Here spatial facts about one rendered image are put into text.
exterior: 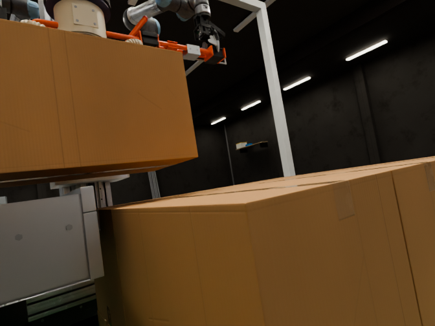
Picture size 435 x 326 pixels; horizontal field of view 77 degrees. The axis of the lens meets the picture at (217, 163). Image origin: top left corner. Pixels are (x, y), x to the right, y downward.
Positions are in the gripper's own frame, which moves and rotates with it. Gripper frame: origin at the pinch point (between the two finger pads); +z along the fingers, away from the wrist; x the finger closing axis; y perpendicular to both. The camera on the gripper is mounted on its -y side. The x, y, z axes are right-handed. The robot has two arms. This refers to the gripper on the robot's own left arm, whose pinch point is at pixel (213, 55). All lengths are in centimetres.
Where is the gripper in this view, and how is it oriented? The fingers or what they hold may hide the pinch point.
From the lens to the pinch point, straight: 147.2
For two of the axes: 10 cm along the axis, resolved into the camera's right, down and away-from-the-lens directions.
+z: 1.7, 9.8, -0.8
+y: -8.1, 0.9, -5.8
